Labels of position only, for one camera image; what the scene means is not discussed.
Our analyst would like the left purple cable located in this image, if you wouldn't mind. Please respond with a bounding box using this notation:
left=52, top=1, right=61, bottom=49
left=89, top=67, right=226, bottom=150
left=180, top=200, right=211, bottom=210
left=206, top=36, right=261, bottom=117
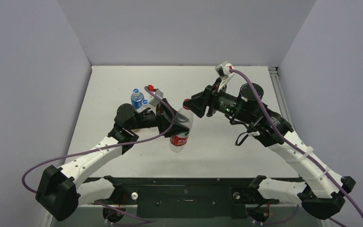
left=21, top=86, right=176, bottom=194

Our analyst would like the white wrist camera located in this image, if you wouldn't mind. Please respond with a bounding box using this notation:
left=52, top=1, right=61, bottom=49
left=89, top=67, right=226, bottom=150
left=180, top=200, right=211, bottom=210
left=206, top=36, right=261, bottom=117
left=147, top=85, right=163, bottom=110
left=215, top=61, right=234, bottom=92

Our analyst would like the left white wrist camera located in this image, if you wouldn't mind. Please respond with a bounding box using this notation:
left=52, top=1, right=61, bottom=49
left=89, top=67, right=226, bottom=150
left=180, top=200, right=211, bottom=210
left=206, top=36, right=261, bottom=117
left=147, top=85, right=163, bottom=110

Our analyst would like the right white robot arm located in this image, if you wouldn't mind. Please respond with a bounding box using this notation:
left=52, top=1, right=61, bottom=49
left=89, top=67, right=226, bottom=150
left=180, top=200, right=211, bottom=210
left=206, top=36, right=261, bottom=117
left=183, top=83, right=355, bottom=220

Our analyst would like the red bottle cap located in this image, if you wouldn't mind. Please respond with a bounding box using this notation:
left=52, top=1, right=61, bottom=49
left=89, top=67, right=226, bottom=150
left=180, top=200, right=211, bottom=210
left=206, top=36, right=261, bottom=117
left=183, top=99, right=190, bottom=110

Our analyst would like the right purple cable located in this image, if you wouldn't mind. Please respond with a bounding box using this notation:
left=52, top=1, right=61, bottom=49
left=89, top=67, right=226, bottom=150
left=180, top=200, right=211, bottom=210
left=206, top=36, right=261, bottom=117
left=228, top=68, right=363, bottom=227

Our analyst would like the red label water bottle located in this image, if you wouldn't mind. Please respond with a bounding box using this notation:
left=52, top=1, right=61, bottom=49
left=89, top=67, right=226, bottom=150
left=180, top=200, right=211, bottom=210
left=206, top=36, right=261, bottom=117
left=170, top=103, right=194, bottom=153

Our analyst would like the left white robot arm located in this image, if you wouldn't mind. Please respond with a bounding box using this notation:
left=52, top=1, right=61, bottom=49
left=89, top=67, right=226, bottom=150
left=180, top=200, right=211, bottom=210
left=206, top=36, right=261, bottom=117
left=35, top=99, right=193, bottom=221

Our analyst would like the aluminium rail frame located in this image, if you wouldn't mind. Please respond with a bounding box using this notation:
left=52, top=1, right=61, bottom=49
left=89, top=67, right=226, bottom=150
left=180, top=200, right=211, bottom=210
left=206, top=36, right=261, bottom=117
left=268, top=66, right=328, bottom=208

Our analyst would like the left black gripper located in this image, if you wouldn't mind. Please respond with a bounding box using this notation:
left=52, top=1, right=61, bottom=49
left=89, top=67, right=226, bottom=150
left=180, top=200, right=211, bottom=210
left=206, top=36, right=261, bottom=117
left=130, top=99, right=189, bottom=137

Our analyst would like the blue label water bottle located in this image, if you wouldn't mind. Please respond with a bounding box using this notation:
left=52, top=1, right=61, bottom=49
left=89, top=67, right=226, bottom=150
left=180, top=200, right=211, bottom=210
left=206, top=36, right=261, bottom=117
left=130, top=91, right=144, bottom=110

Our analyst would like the clear plastic bottle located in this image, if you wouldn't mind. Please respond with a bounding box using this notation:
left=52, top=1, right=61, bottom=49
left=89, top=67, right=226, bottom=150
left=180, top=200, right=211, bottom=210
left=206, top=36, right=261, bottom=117
left=138, top=102, right=150, bottom=113

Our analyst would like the purple cable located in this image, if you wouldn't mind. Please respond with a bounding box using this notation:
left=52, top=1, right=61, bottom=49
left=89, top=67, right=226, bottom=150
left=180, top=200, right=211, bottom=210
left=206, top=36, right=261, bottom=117
left=228, top=68, right=363, bottom=227
left=21, top=86, right=176, bottom=194

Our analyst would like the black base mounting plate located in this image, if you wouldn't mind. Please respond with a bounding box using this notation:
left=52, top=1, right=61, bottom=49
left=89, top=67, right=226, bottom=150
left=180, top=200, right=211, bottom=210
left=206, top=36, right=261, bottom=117
left=59, top=177, right=311, bottom=220

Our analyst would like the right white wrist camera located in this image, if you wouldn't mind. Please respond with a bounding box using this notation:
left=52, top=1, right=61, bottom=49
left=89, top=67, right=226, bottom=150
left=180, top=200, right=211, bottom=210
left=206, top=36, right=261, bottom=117
left=215, top=61, right=234, bottom=92

